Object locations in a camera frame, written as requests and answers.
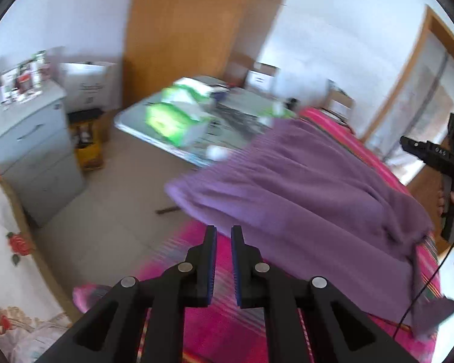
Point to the grey table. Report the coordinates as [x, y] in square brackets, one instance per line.
[242, 113]

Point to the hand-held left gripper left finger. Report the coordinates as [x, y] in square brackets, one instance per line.
[212, 268]

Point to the wooden wardrobe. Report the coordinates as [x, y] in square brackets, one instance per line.
[196, 26]

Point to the floral bedding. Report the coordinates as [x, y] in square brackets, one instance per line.
[11, 272]

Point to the clear plastic door curtain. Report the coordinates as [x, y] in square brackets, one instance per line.
[420, 102]

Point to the small bottles and boxes cluster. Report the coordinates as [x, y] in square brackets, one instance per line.
[21, 79]

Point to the green white tissue pack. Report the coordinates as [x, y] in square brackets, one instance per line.
[170, 123]
[191, 90]

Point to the pink plaid blanket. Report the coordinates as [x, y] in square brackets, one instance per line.
[221, 329]

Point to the purple fleece garment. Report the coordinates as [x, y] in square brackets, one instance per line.
[306, 196]

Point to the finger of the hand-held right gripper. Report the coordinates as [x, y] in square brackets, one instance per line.
[425, 151]

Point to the white cardboard box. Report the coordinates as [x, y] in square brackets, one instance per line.
[261, 77]

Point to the white paper bag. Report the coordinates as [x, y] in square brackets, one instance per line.
[90, 87]

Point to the wooden door frame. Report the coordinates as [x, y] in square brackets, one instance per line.
[393, 94]

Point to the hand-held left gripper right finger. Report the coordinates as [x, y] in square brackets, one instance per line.
[236, 272]

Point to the grey nightstand cabinet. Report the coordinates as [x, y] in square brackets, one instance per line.
[34, 151]

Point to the brown cardboard box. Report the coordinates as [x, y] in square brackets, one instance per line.
[339, 104]

